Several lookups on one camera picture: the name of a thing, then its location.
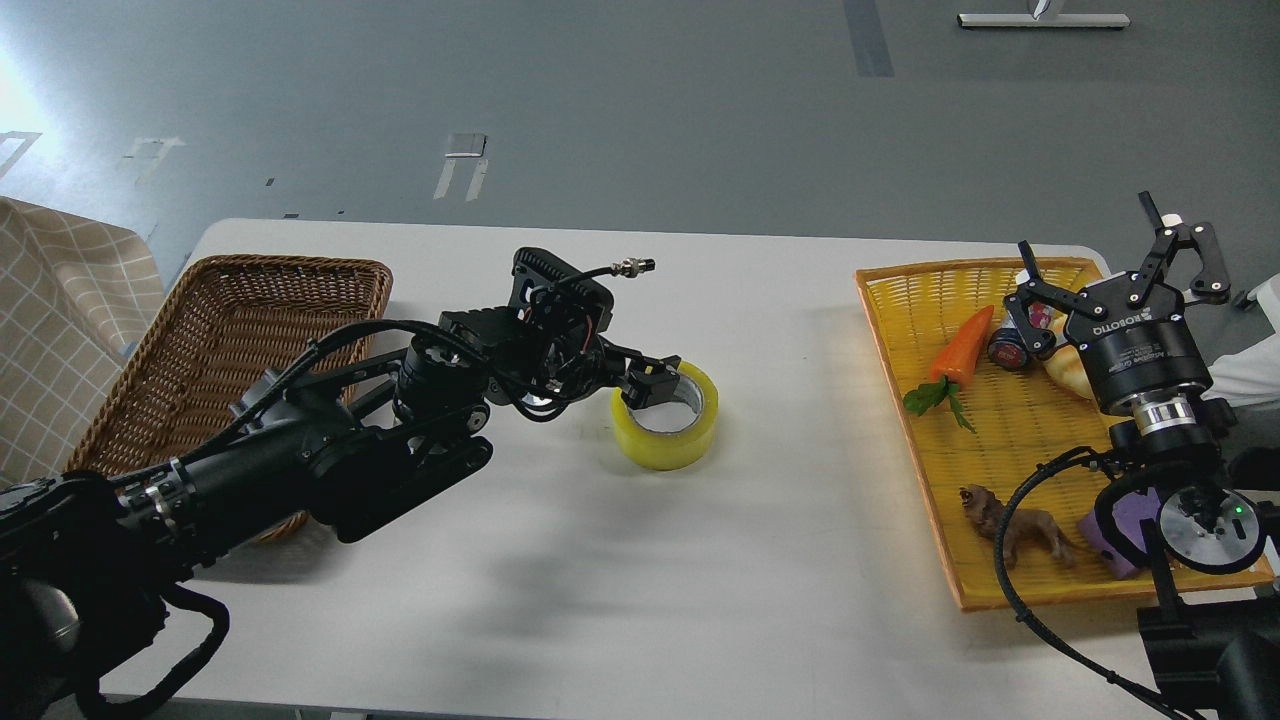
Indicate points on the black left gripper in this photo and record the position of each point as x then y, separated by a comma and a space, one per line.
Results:
645, 381

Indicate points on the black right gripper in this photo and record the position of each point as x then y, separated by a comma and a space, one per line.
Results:
1133, 349

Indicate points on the yellow tape roll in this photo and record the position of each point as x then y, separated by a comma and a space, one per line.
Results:
670, 448

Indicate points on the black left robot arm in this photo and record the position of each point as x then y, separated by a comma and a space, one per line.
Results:
366, 424

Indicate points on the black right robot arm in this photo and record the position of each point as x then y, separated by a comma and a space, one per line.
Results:
1170, 498

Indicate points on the toy bread croissant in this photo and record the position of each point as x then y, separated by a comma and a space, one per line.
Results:
1065, 366

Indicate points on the small drink can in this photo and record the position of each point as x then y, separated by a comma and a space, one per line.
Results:
1006, 349

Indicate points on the white cloth at right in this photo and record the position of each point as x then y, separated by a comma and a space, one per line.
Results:
1251, 377

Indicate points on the yellow plastic basket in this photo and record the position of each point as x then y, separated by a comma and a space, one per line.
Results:
1021, 420

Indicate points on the orange toy carrot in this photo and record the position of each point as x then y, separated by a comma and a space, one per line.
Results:
952, 370

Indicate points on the purple sponge block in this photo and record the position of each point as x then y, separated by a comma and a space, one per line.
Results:
1128, 514

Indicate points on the brown toy lion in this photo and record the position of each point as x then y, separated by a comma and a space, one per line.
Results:
984, 511

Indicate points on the grey metal stand base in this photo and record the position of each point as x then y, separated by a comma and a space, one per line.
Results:
1044, 15

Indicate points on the brown wicker basket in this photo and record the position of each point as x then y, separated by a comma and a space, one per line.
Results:
231, 325

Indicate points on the beige checkered cloth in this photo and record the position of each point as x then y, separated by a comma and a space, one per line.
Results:
76, 296

